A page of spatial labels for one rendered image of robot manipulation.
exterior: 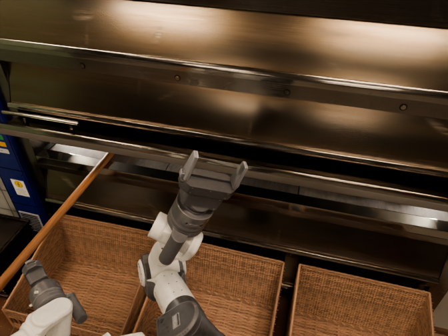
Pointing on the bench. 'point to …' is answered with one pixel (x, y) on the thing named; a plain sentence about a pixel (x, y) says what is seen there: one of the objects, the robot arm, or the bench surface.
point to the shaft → (51, 223)
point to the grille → (33, 220)
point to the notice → (20, 187)
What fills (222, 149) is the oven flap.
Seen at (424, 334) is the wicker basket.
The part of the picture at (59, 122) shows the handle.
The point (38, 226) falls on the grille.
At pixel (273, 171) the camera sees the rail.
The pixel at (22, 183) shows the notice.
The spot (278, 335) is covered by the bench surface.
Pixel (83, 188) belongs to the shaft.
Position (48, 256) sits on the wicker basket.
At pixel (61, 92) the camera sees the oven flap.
